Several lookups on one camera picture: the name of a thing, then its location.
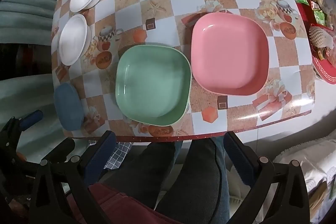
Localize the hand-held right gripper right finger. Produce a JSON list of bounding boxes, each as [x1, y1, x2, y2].
[[223, 131, 311, 224]]

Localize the checked cloth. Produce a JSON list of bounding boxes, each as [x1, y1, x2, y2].
[[88, 139, 133, 170]]

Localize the green square plate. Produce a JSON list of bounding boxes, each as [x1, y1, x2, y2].
[[115, 44, 192, 127]]

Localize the white towel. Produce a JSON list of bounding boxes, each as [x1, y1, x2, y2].
[[273, 135, 336, 216]]

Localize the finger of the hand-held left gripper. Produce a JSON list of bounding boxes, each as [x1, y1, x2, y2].
[[5, 110, 44, 140], [39, 137, 76, 164]]

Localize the person's maroon top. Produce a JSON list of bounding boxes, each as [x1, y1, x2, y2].
[[67, 183, 184, 224]]

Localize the red tray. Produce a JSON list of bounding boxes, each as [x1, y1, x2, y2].
[[274, 0, 336, 84]]

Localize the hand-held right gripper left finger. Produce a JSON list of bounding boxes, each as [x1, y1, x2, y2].
[[28, 130, 117, 224]]

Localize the wooden brush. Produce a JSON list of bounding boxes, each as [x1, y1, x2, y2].
[[308, 25, 334, 50]]

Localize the person's dark trousers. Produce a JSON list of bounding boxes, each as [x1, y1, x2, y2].
[[104, 135, 230, 222]]

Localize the blue plate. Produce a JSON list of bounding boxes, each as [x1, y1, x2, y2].
[[54, 82, 85, 131]]

